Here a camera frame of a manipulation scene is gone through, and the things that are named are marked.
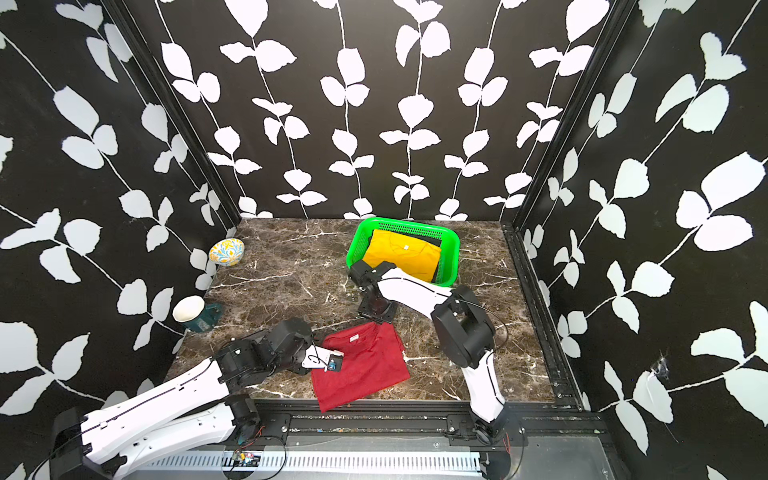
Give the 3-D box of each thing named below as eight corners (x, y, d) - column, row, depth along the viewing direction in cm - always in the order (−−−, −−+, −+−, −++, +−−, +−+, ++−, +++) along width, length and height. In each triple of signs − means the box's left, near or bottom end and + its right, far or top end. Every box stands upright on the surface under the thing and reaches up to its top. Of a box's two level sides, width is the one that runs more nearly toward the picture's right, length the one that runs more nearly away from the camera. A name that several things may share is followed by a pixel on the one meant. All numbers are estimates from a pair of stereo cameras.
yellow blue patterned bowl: (210, 267, 108) (204, 259, 104) (221, 246, 114) (215, 238, 111) (241, 267, 108) (236, 259, 104) (249, 246, 114) (245, 238, 111)
